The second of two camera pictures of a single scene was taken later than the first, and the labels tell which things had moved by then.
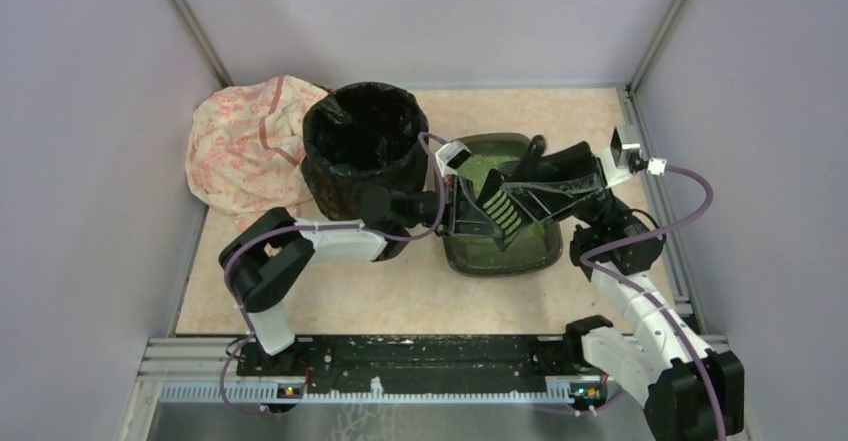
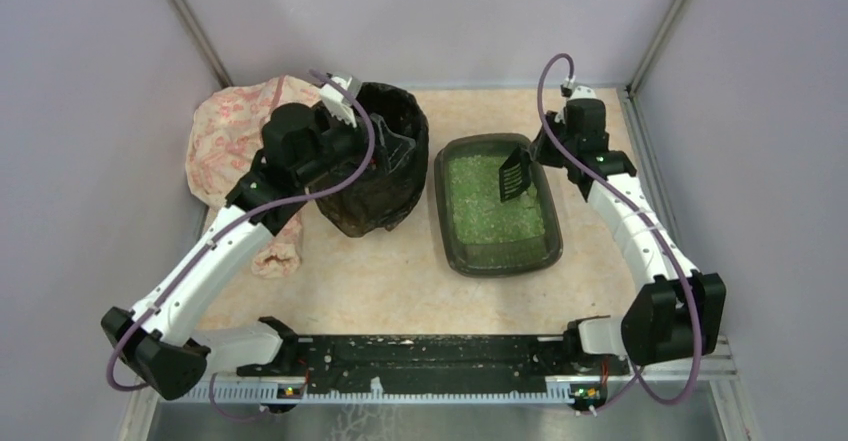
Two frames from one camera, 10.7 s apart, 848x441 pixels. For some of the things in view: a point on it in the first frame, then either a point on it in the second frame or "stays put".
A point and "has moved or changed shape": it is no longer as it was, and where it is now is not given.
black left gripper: (452, 201) -> (361, 145)
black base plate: (416, 362) stays put
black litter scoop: (501, 209) has moved or changed shape
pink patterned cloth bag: (246, 145) stays put
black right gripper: (597, 177) -> (544, 152)
